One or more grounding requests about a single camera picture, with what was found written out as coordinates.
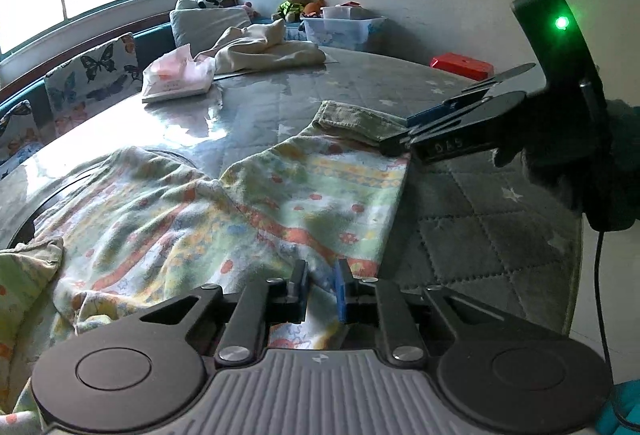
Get clear plastic storage box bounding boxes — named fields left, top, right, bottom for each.
left=300, top=6, right=388, bottom=52

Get colourful printed pants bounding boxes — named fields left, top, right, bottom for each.
left=0, top=100, right=413, bottom=435

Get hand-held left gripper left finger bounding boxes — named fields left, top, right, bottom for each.
left=140, top=260, right=309, bottom=363

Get grey pillow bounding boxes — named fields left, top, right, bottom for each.
left=170, top=0, right=253, bottom=48

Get red box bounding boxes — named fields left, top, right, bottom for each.
left=431, top=54, right=493, bottom=80

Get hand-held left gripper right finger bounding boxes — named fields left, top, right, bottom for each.
left=335, top=259, right=508, bottom=363

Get butterfly print cushion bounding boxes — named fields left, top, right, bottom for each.
left=0, top=100, right=47, bottom=180
left=45, top=33, right=143, bottom=136

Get person's right hand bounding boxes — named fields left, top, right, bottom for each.
left=492, top=102, right=608, bottom=216

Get beige cloth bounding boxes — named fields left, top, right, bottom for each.
left=195, top=22, right=328, bottom=76

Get black cable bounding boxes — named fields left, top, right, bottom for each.
left=594, top=229, right=632, bottom=426

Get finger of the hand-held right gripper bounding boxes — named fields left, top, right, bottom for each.
left=406, top=95, right=483, bottom=130
left=379, top=125, right=426, bottom=156

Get person's teal clothing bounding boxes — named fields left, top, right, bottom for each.
left=596, top=380, right=640, bottom=435

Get brown plush toy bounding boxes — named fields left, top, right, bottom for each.
left=272, top=0, right=317, bottom=23

